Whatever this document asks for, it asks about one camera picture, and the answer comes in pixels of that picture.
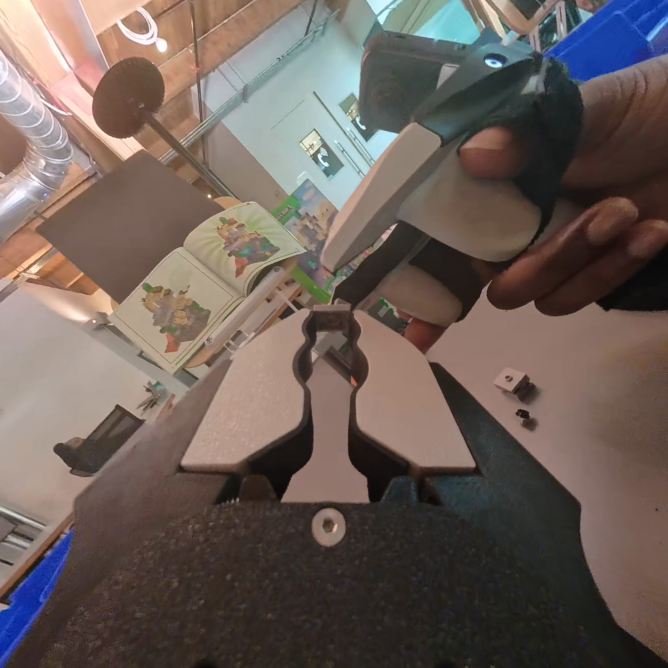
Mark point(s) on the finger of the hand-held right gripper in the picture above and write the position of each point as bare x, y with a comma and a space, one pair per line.
381, 198

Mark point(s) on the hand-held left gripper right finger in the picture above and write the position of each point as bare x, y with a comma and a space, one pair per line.
412, 417

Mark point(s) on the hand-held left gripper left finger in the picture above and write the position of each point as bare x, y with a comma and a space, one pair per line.
245, 417

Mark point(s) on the grey toy brick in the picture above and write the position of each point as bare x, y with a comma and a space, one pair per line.
330, 319

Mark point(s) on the grey desk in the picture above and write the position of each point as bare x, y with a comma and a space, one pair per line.
574, 417

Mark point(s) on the person's right hand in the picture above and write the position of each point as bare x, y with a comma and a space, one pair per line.
616, 172

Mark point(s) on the green toy set box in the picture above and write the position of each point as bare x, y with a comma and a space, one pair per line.
313, 224

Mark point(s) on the black meeting chair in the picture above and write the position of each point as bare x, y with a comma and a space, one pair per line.
99, 438

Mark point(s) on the open instruction booklet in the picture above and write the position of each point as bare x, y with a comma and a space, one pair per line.
208, 271

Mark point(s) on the black square panel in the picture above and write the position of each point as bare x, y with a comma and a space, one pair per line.
130, 224

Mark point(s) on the black round disc stand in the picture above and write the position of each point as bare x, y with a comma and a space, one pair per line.
128, 96

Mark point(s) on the silver ventilation duct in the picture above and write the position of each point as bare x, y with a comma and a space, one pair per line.
31, 146

